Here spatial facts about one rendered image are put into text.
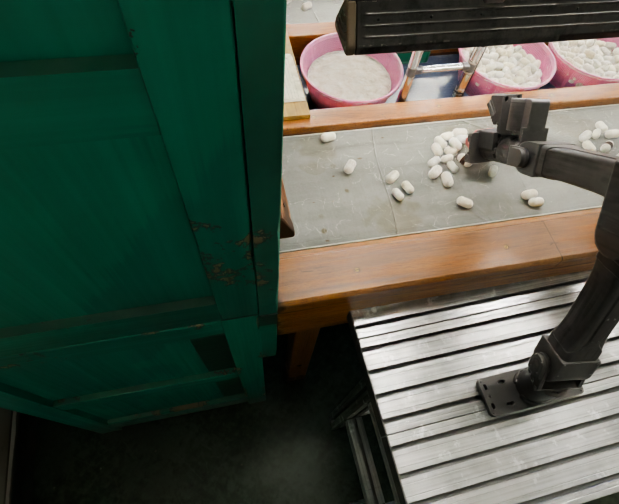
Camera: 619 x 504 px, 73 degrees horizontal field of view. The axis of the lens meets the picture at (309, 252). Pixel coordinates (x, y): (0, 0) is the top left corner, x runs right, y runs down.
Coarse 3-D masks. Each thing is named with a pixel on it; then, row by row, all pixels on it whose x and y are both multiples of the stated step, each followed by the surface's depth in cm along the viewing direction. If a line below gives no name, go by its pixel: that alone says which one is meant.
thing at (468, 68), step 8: (488, 0) 65; (496, 0) 65; (480, 48) 94; (416, 56) 92; (472, 56) 96; (480, 56) 96; (408, 64) 95; (416, 64) 94; (448, 64) 97; (456, 64) 97; (464, 64) 97; (472, 64) 97; (408, 72) 96; (416, 72) 96; (424, 72) 97; (464, 72) 100; (472, 72) 99; (408, 80) 98; (464, 80) 101; (400, 88) 101; (408, 88) 100; (456, 88) 104; (464, 88) 103; (400, 96) 102; (456, 96) 105
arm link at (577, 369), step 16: (592, 272) 61; (608, 272) 58; (592, 288) 61; (608, 288) 58; (576, 304) 65; (592, 304) 61; (608, 304) 59; (576, 320) 65; (592, 320) 62; (608, 320) 61; (544, 336) 71; (560, 336) 68; (576, 336) 65; (592, 336) 63; (608, 336) 64; (544, 352) 71; (560, 352) 67; (576, 352) 65; (592, 352) 66; (560, 368) 67; (576, 368) 67; (592, 368) 68
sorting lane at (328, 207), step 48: (288, 144) 96; (336, 144) 97; (384, 144) 98; (576, 144) 103; (288, 192) 90; (336, 192) 91; (384, 192) 92; (432, 192) 93; (480, 192) 94; (576, 192) 96; (288, 240) 84; (336, 240) 85
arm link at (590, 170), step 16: (528, 144) 74; (544, 144) 71; (560, 144) 71; (528, 160) 74; (544, 160) 70; (560, 160) 67; (576, 160) 64; (592, 160) 61; (608, 160) 58; (544, 176) 71; (560, 176) 67; (576, 176) 64; (592, 176) 61; (608, 176) 57; (608, 192) 55; (608, 208) 55; (608, 224) 55; (608, 240) 55; (608, 256) 55
